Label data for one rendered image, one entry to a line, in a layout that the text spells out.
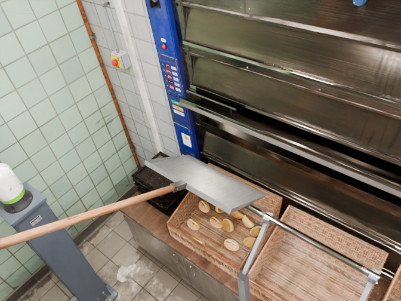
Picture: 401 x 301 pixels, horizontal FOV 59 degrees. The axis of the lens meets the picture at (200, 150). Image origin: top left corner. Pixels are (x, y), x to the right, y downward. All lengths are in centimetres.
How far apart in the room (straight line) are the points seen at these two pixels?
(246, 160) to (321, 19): 100
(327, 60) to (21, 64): 172
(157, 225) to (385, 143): 152
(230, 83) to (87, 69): 118
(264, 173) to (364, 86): 87
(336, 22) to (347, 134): 47
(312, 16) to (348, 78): 27
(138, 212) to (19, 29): 136
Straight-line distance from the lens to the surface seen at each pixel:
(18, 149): 257
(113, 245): 319
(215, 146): 223
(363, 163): 162
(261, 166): 209
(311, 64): 151
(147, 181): 237
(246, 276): 177
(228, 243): 223
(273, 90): 170
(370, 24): 138
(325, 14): 142
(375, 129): 157
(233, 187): 183
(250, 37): 162
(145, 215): 252
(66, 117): 265
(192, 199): 237
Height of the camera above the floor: 255
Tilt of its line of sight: 44 degrees down
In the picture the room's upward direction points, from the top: 10 degrees counter-clockwise
